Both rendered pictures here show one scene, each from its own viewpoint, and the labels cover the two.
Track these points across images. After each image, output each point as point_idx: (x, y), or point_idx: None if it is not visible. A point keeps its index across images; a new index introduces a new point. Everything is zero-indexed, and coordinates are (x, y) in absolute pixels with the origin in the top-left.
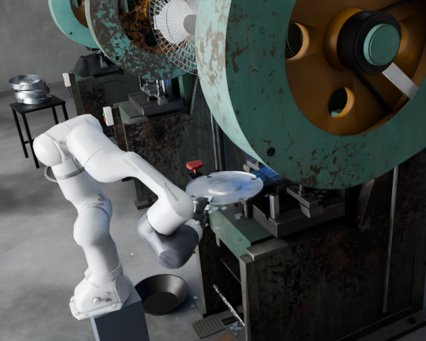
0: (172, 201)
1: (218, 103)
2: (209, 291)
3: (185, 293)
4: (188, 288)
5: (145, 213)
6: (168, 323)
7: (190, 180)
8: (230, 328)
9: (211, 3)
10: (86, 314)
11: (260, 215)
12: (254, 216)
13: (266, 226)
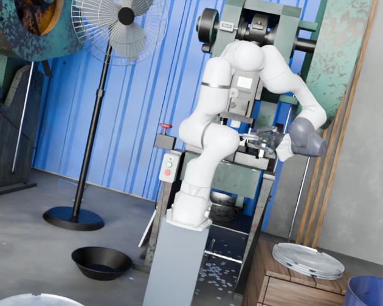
0: (323, 109)
1: (335, 57)
2: None
3: (122, 257)
4: (122, 252)
5: (298, 119)
6: (129, 283)
7: (162, 138)
8: None
9: (346, 2)
10: (203, 226)
11: (247, 158)
12: (236, 161)
13: (254, 164)
